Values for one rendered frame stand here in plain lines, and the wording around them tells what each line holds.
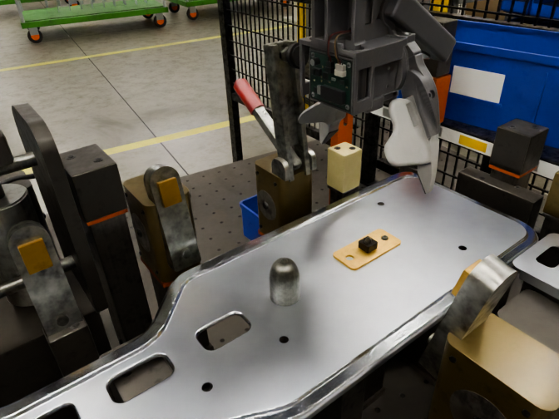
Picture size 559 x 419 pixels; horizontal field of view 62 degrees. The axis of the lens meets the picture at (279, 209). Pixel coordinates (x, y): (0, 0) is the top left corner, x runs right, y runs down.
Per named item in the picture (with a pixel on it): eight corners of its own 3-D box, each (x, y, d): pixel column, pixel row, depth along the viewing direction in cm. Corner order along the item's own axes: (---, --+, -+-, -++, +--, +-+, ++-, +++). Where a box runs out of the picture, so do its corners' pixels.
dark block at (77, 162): (146, 416, 71) (71, 176, 48) (129, 385, 76) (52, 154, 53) (176, 398, 73) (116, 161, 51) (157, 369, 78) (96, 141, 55)
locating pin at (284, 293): (283, 322, 48) (280, 273, 45) (264, 304, 51) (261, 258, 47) (306, 308, 50) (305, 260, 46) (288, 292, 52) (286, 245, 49)
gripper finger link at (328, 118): (278, 134, 52) (308, 80, 45) (317, 120, 55) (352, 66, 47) (292, 156, 52) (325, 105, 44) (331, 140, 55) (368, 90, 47)
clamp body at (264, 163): (286, 361, 79) (279, 180, 60) (254, 327, 86) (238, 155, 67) (315, 342, 83) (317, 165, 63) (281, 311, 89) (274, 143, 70)
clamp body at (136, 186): (189, 410, 72) (143, 209, 52) (160, 365, 79) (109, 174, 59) (225, 387, 75) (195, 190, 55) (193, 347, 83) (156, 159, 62)
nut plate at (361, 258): (353, 272, 52) (353, 263, 52) (330, 255, 55) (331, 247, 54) (403, 243, 56) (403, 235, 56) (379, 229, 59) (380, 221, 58)
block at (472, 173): (487, 350, 79) (534, 202, 63) (429, 311, 87) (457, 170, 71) (497, 342, 81) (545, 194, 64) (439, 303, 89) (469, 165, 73)
